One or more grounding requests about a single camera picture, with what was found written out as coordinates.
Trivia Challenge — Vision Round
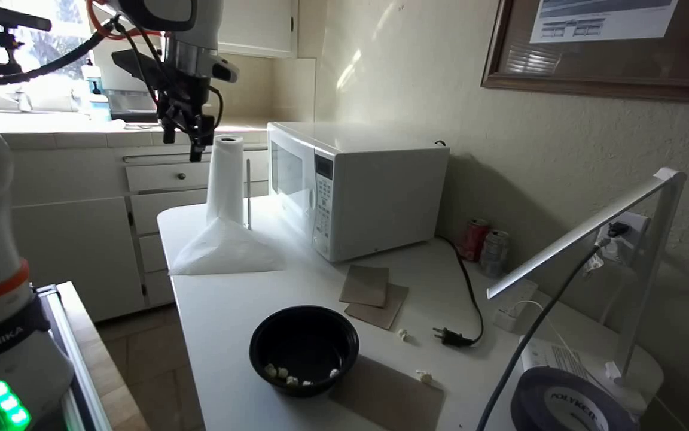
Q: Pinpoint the large brown paper napkin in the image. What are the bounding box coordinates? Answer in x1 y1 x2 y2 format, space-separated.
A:
324 354 446 431

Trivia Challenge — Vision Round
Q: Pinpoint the white wall outlet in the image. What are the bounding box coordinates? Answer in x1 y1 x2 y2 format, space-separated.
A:
592 209 652 268

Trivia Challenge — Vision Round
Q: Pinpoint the white upper cabinet door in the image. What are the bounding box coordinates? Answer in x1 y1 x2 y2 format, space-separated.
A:
216 0 298 61

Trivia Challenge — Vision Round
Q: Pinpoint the black lamp cable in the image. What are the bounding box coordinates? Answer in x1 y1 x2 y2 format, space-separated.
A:
473 220 631 431

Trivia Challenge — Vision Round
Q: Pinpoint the dark tape roll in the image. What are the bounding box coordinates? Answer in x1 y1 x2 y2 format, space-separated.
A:
509 364 643 431

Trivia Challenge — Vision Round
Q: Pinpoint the small clear bottle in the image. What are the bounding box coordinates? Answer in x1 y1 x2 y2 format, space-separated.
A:
11 86 33 115

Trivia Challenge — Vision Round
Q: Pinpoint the wide white drawer with knob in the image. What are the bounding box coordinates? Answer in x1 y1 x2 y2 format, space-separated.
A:
121 155 213 194

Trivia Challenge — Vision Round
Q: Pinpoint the narrow white drawer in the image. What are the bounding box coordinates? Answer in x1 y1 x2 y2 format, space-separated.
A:
134 232 169 276

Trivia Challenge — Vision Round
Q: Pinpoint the grey metal tray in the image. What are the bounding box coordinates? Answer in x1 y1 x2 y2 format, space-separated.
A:
103 86 163 126

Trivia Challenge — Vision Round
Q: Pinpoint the white kitchen base cabinet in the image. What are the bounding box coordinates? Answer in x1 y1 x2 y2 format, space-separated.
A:
0 111 273 324

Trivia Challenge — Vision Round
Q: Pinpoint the red drink can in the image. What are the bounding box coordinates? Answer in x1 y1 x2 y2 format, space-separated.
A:
458 218 492 264

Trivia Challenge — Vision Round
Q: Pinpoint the black round bowl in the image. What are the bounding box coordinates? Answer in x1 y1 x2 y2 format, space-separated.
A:
247 305 362 401

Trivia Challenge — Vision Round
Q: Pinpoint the black power cord with plug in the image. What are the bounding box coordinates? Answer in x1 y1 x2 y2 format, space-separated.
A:
431 238 488 351

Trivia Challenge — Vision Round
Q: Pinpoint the tall white drawer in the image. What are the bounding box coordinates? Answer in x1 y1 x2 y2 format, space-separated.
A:
127 190 208 239

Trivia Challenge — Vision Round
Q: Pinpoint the silver drink can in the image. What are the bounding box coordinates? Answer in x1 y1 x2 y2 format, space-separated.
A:
479 228 516 278

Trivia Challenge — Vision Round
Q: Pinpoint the brown framed picture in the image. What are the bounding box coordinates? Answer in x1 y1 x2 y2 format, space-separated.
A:
481 0 689 108

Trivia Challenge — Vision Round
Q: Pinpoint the wooden bench top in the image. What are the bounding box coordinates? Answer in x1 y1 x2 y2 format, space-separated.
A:
33 278 153 431

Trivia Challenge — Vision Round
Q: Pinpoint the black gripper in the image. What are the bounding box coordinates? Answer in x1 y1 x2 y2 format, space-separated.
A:
158 75 223 165

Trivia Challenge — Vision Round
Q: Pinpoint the aluminium rail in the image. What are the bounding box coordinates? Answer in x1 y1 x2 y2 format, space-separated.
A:
35 284 115 431

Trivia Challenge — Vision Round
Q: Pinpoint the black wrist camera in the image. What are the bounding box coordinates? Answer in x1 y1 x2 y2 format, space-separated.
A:
109 49 165 85

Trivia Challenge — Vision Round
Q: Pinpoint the white small box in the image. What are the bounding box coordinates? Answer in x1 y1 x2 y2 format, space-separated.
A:
492 278 552 336

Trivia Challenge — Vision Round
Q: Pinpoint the white microwave oven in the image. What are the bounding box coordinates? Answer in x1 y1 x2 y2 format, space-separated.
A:
266 120 451 267

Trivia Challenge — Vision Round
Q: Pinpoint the white paper towel roll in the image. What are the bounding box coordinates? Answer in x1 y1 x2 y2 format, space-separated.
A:
204 135 249 228

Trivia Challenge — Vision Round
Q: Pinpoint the black camera on tripod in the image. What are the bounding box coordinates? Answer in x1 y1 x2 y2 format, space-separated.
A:
0 0 54 85

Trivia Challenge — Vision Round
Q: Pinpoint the bright kitchen window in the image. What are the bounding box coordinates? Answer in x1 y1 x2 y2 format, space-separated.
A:
0 0 98 91

